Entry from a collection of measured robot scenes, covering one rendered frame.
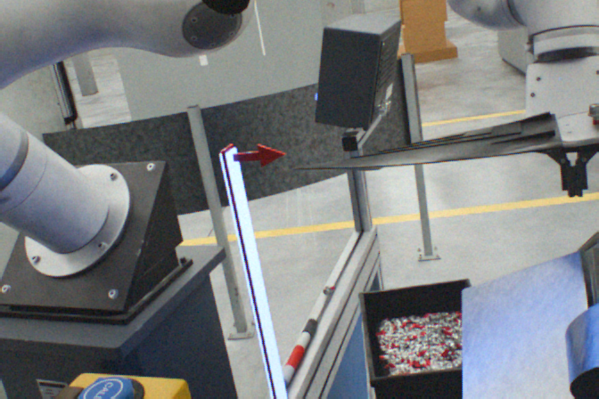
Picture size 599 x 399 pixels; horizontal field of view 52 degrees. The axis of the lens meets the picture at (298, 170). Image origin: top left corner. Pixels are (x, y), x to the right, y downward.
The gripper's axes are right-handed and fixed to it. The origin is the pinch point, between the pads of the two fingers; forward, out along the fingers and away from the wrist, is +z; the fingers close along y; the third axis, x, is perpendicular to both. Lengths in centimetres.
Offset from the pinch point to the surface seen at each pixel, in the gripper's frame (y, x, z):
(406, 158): -15.2, -32.0, -4.5
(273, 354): -34.3, -19.6, 17.0
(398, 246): -67, 223, 40
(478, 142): -9.4, -29.0, -5.3
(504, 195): -17, 283, 21
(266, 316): -34.3, -20.8, 12.2
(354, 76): -34.4, 28.8, -20.6
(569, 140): -2.3, -29.8, -4.9
